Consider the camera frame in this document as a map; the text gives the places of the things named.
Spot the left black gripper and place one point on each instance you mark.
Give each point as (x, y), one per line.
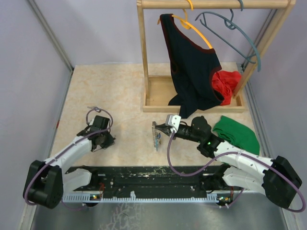
(110, 142)

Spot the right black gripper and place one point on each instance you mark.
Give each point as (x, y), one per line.
(164, 128)

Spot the metal disc with keyrings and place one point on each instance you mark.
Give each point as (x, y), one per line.
(154, 133)

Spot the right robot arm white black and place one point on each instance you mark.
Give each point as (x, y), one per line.
(274, 178)

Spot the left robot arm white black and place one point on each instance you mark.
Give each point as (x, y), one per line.
(49, 181)

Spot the key with black tag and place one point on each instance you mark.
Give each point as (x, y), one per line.
(95, 108)

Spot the wooden clothes rack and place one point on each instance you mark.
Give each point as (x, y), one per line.
(158, 89)

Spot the navy tank top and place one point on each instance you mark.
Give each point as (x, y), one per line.
(192, 69)

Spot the red cloth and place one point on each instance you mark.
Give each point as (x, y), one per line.
(225, 83)

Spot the green cloth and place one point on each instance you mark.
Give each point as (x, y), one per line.
(237, 134)

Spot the yellow clothes hanger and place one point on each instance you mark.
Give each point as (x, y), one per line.
(192, 26)

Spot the grey-blue clothes hanger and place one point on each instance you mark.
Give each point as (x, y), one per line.
(254, 57)

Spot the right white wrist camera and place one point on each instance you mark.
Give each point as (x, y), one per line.
(173, 122)

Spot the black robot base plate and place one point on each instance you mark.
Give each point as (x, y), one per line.
(153, 182)

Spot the right aluminium frame rail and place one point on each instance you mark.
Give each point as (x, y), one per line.
(257, 120)

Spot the aluminium frame rail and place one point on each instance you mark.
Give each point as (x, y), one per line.
(257, 120)
(50, 34)

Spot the left aluminium frame rail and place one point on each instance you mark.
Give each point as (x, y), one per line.
(50, 34)

